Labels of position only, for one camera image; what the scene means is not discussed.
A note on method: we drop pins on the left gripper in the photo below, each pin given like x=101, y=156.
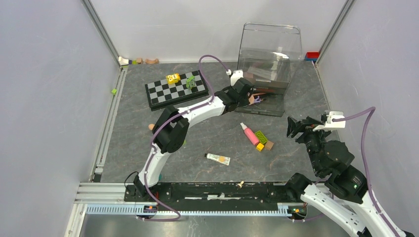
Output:
x=245, y=101

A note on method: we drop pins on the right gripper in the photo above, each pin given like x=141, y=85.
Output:
x=294, y=126

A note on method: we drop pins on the clear acrylic makeup organizer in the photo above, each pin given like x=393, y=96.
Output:
x=269, y=57

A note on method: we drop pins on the pink bottle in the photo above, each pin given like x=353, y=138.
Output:
x=250, y=134

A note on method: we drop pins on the white cream tube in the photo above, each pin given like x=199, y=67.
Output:
x=220, y=159

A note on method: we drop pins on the peach powder puff brush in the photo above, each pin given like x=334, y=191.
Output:
x=251, y=100

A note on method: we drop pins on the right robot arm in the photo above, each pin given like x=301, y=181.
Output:
x=361, y=215

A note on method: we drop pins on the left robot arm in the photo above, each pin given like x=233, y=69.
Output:
x=171, y=128

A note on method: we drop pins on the brown wooden cube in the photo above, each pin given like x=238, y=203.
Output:
x=268, y=145

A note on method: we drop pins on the green lego brick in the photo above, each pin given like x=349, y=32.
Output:
x=261, y=137

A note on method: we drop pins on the yellow cube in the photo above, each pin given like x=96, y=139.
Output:
x=259, y=147

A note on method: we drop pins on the green toy block on chessboard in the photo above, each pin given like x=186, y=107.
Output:
x=190, y=82

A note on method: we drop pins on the red blue bricks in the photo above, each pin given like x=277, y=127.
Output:
x=312, y=56

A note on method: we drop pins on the yellow toy block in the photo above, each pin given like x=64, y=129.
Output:
x=173, y=78

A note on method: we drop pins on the black white chessboard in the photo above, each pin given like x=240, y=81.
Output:
x=160, y=94

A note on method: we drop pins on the wooden blocks in corner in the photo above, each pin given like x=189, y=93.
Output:
x=124, y=62

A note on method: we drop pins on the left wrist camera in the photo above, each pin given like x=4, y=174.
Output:
x=234, y=76

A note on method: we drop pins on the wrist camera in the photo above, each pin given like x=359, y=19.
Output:
x=330, y=121
x=234, y=76

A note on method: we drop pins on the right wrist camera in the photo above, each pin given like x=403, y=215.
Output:
x=330, y=121

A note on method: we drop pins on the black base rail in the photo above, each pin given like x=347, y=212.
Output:
x=211, y=197

